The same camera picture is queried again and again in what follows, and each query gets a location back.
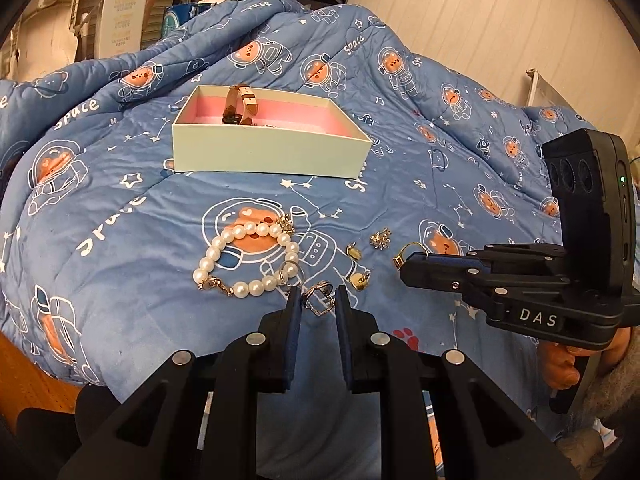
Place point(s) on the tall white carton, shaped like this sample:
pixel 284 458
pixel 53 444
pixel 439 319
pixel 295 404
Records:
pixel 122 15

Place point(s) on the pale green box pink lining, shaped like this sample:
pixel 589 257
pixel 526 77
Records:
pixel 265 152

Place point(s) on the person's right forearm grey sleeve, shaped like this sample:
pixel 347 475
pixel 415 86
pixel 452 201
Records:
pixel 617 395

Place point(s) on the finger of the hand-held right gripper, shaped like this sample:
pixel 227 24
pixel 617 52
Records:
pixel 430 272
pixel 520 252

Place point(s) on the white baby high chair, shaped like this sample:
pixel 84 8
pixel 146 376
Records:
pixel 47 15

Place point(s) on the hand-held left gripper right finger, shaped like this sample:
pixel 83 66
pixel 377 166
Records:
pixel 343 332

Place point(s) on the blue astronaut bear printed blanket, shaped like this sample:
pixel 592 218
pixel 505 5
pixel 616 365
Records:
pixel 125 260

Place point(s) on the blue tissue pack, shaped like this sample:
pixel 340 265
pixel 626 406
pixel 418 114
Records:
pixel 185 17

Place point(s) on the grey framed board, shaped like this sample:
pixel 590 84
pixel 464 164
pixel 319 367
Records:
pixel 545 90

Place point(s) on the blue printed pillow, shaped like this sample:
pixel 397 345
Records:
pixel 555 117

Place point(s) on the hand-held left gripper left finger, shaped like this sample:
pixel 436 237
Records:
pixel 295 332

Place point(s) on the gold snowflake brooch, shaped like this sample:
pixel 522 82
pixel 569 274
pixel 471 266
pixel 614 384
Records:
pixel 381 238

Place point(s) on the gold earring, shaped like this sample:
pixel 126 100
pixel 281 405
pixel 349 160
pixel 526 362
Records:
pixel 354 251
pixel 361 281

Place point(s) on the person's right hand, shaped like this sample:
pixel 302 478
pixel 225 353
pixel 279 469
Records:
pixel 557 365

